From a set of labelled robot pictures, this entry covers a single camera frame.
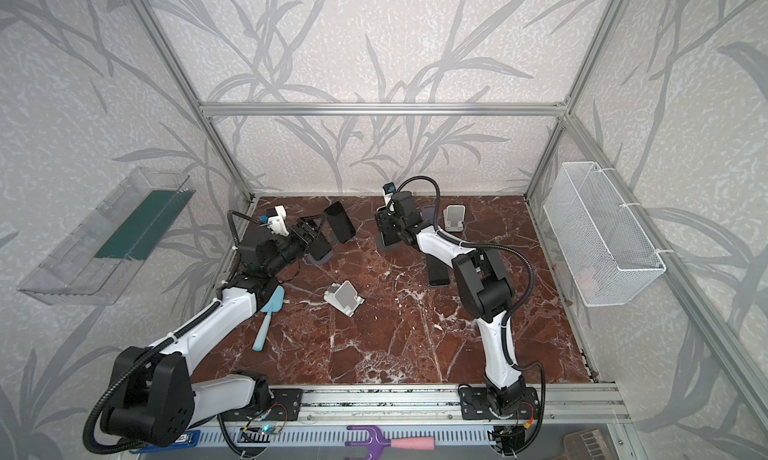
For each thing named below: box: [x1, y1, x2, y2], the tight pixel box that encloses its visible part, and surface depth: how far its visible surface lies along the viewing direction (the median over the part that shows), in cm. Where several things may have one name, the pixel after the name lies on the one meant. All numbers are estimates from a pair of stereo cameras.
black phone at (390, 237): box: [381, 230, 401, 246], surface depth 100 cm
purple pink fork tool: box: [344, 425, 436, 460], surface depth 70 cm
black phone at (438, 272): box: [426, 253, 449, 286], surface depth 100 cm
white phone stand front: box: [323, 280, 365, 317], surface depth 90 cm
